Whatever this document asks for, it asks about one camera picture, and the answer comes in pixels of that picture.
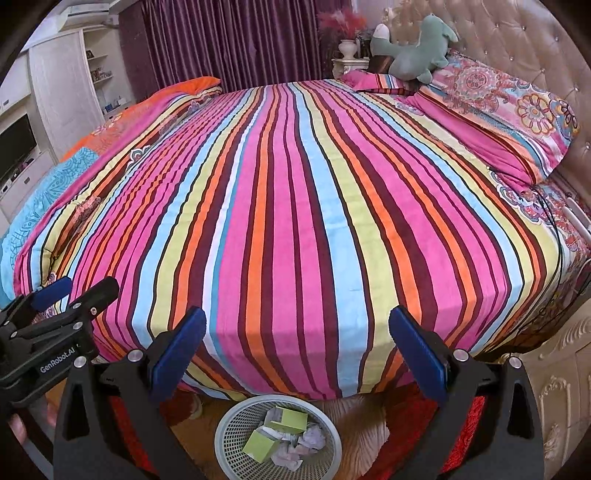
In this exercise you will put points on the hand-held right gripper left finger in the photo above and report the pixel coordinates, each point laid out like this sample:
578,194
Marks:
178,355

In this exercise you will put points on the paper ball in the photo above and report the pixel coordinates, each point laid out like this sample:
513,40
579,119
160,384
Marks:
310,438
286,460

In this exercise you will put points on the white air conditioner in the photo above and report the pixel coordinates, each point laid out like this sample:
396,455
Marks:
85,13

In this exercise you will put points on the white vase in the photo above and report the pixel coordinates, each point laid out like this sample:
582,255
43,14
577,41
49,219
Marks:
347,48

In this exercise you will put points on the pink striped pillow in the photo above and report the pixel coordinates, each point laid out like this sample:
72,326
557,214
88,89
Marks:
374,82

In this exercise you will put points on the cream carved nightstand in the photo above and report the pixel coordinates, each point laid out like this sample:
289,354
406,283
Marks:
351,68
558,392

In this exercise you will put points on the red rug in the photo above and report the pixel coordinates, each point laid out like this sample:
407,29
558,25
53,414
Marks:
461,415

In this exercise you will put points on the black television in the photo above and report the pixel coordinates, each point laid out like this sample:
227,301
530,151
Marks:
16,145

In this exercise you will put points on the white mesh wastebasket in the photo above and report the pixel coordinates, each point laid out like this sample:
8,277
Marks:
231,429

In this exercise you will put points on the colourful striped bedsheet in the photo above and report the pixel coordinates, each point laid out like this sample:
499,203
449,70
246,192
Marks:
300,221

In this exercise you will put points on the red flowers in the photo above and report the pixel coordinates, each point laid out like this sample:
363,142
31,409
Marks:
341,23

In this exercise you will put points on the beige tufted headboard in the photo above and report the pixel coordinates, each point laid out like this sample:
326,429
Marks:
531,46

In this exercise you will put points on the pink floral pillow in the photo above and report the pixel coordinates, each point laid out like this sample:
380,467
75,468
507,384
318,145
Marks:
498,101

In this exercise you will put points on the green plush toy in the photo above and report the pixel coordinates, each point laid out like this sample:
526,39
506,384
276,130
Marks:
418,53

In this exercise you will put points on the purple curtain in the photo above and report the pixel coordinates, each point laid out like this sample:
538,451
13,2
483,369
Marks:
221,46

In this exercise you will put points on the dark brown cushion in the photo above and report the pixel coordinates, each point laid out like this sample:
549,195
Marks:
378,64

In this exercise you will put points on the person's left hand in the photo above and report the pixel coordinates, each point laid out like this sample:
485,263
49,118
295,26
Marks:
17,427

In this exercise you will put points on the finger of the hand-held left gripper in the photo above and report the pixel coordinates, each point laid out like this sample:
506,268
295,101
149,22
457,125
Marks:
99,295
51,293

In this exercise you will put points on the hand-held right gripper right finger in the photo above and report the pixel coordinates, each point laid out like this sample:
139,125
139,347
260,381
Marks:
418,355

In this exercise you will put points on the white wardrobe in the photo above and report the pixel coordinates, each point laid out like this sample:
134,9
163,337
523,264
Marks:
60,92

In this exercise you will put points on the green box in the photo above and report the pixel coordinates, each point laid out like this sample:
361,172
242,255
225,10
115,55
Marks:
288,419
261,446

